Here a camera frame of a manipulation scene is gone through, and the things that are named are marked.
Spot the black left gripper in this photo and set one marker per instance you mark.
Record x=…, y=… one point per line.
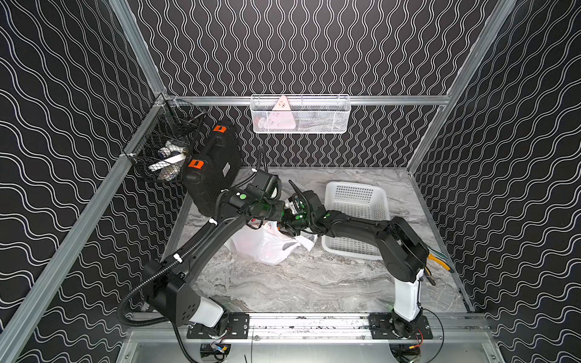
x=281, y=212

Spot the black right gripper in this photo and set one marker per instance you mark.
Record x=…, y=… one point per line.
x=287, y=223

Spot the white printed plastic bag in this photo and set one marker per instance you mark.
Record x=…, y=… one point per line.
x=267, y=244

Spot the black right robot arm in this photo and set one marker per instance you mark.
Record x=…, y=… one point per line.
x=403, y=252

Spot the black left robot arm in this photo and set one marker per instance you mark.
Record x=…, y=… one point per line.
x=169, y=290

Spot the black hard tool case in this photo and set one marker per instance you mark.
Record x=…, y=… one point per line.
x=214, y=169

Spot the pink triangular card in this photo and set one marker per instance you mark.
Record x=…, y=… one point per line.
x=281, y=117

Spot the clear wall-mounted tray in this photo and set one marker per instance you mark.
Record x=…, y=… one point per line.
x=314, y=114

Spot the white items in wire basket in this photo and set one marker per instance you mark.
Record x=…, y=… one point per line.
x=171, y=158

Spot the black wire mesh basket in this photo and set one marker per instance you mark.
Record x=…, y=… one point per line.
x=177, y=119

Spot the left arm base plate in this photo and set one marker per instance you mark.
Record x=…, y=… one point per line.
x=232, y=325

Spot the yellow handled pliers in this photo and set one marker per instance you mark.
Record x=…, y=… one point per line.
x=439, y=258

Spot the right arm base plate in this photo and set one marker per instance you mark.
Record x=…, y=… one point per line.
x=389, y=326

